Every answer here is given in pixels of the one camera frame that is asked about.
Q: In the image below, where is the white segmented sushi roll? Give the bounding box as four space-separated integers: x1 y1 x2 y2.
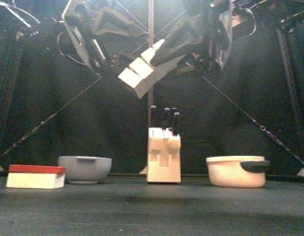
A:
117 38 187 100

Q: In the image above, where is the grey pot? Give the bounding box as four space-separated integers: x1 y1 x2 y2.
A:
55 155 113 185

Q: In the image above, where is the cream wooden knife block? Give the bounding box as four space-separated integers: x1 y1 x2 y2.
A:
146 126 183 184

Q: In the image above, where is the red and white box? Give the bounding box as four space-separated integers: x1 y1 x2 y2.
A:
5 163 67 190

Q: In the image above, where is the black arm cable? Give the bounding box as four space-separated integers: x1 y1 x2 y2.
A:
238 6 258 37
55 29 87 66

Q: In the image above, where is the vertical metal frame pole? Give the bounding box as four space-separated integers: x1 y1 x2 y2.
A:
147 0 155 127

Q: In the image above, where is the diagonal metal frame brace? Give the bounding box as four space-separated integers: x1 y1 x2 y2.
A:
200 76 304 169
0 77 103 163

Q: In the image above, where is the cream pot with black handle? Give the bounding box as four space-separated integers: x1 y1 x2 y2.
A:
204 155 271 189

